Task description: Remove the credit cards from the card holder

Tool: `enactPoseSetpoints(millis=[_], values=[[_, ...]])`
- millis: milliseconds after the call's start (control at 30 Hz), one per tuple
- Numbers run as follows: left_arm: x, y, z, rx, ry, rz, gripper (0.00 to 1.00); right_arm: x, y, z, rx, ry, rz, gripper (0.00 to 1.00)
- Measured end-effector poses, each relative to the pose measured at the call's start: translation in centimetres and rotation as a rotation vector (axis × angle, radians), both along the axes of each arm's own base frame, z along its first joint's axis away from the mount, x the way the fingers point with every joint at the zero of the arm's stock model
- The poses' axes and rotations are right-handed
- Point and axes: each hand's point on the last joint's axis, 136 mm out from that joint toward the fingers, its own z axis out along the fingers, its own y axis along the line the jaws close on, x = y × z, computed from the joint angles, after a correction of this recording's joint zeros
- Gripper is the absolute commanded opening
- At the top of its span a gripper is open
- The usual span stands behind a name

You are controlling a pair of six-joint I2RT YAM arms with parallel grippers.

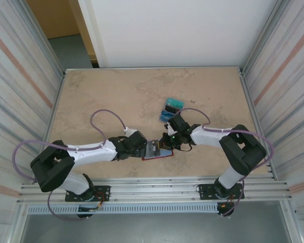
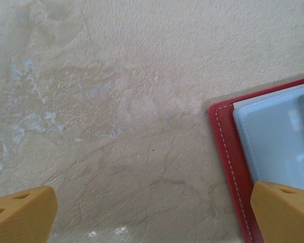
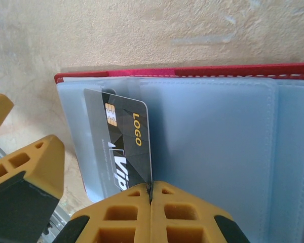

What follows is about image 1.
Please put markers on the brown wooden door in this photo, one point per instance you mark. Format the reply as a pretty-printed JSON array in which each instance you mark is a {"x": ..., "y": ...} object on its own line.
[{"x": 53, "y": 17}]

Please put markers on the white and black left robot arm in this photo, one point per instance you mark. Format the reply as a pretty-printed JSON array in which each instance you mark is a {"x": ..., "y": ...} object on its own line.
[{"x": 91, "y": 152}]

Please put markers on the translucent enclosure side panel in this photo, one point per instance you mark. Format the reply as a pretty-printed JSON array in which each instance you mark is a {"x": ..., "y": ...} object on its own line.
[
  {"x": 15, "y": 76},
  {"x": 288, "y": 76}
]

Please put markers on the white door frame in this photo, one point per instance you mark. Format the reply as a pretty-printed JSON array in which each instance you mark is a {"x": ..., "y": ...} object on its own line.
[{"x": 91, "y": 25}]

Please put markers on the aluminium rail frame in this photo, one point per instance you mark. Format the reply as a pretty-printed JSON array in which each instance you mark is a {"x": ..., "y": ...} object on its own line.
[{"x": 152, "y": 188}]

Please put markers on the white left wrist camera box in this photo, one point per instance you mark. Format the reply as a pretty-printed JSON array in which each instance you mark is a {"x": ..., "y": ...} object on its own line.
[{"x": 130, "y": 131}]

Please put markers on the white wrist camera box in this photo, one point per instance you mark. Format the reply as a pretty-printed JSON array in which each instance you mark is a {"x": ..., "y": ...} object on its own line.
[
  {"x": 171, "y": 129},
  {"x": 130, "y": 131}
]

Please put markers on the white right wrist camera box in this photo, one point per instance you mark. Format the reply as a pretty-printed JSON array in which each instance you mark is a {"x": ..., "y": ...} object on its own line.
[{"x": 171, "y": 129}]

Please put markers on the black VIP card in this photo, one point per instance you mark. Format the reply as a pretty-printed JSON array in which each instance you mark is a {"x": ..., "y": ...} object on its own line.
[{"x": 152, "y": 149}]

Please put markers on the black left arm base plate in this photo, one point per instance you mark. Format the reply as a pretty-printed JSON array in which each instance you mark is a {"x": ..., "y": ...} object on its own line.
[{"x": 104, "y": 189}]

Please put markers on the teal card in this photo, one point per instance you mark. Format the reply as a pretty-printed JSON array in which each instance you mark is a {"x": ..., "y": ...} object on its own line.
[{"x": 174, "y": 102}]

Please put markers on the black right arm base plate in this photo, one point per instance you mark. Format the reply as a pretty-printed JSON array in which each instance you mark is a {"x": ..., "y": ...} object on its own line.
[{"x": 204, "y": 188}]

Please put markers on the red card holder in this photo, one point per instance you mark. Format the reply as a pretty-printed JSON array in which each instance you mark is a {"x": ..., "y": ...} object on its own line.
[{"x": 154, "y": 158}]

